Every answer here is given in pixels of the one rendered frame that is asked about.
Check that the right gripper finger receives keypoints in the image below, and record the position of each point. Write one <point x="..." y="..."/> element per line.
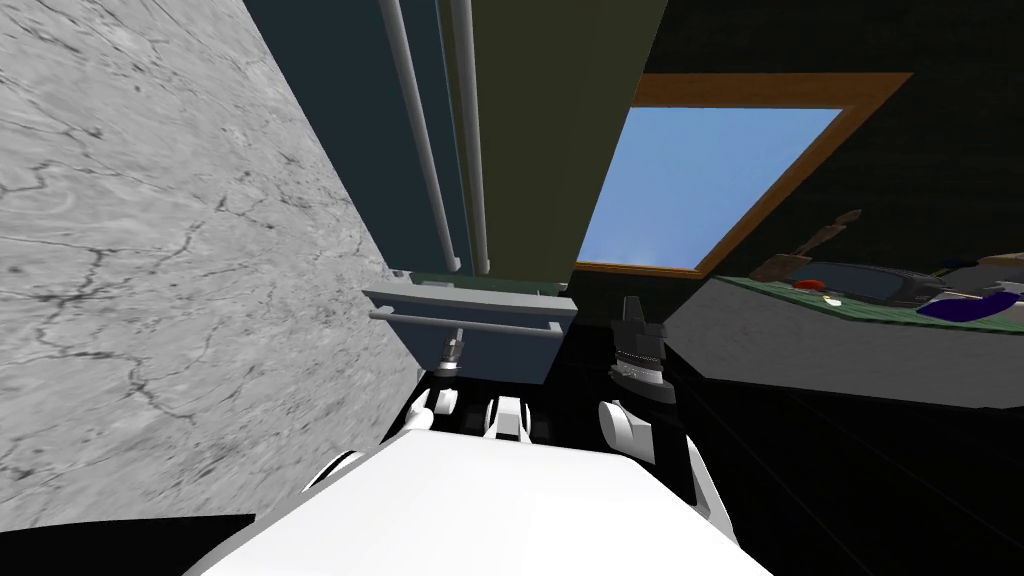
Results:
<point x="633" y="310"/>

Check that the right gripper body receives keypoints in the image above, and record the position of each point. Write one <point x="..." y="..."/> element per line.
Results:
<point x="638" y="338"/>

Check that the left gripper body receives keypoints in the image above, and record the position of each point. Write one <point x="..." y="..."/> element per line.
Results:
<point x="454" y="350"/>

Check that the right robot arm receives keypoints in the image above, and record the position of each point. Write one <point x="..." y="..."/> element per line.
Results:
<point x="628" y="428"/>

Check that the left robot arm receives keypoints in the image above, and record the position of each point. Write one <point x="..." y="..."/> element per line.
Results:
<point x="436" y="400"/>

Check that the blue-grey drawer front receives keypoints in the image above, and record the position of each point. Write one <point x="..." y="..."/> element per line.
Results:
<point x="512" y="352"/>

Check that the dark fridge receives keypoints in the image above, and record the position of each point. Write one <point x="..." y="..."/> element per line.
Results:
<point x="496" y="282"/>

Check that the wood-framed window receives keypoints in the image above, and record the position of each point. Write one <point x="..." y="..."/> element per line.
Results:
<point x="696" y="184"/>

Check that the grey kitchen counter with sink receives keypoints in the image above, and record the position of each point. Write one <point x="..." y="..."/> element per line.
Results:
<point x="800" y="352"/>

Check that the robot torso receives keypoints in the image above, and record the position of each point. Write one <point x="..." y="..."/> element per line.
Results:
<point x="480" y="512"/>

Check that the olive fridge door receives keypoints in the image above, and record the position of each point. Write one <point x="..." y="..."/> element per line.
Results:
<point x="544" y="120"/>

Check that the dark blue fridge door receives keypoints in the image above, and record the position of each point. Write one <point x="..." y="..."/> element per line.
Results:
<point x="360" y="120"/>

